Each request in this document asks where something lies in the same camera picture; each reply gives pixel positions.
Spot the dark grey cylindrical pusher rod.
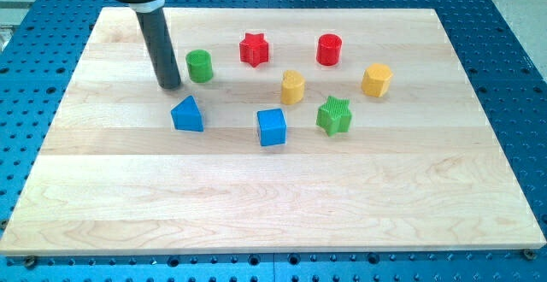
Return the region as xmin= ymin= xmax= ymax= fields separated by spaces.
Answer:
xmin=136 ymin=8 xmax=181 ymax=90

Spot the yellow heart block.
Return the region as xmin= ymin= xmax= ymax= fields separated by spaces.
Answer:
xmin=280 ymin=70 xmax=306 ymax=105

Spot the yellow hexagon block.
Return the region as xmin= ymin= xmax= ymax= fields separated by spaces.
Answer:
xmin=361 ymin=63 xmax=393 ymax=97

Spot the green cylinder block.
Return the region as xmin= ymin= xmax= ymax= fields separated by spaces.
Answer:
xmin=185 ymin=50 xmax=214 ymax=83

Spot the blue triangle block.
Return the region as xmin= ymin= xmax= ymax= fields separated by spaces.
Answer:
xmin=170 ymin=96 xmax=204 ymax=132

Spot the red star block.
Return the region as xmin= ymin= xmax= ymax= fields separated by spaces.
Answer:
xmin=239 ymin=32 xmax=269 ymax=68

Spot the blue cube block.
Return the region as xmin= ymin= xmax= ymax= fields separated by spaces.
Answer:
xmin=257 ymin=109 xmax=286 ymax=146

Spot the light wooden board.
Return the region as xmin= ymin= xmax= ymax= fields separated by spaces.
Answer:
xmin=1 ymin=8 xmax=545 ymax=256

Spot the red cylinder block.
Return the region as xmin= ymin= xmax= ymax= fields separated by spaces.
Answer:
xmin=316 ymin=33 xmax=343 ymax=66

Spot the green star block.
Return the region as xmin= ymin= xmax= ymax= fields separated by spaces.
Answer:
xmin=315 ymin=96 xmax=352 ymax=136

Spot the left board stop screw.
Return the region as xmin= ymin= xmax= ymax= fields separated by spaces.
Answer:
xmin=22 ymin=256 xmax=37 ymax=269

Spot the board stop screw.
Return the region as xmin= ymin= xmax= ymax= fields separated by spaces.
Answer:
xmin=22 ymin=256 xmax=37 ymax=269
xmin=522 ymin=249 xmax=537 ymax=261

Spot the right board stop screw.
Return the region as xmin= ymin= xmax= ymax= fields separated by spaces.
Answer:
xmin=522 ymin=249 xmax=537 ymax=261

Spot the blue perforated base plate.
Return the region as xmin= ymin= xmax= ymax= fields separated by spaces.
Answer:
xmin=1 ymin=0 xmax=546 ymax=281

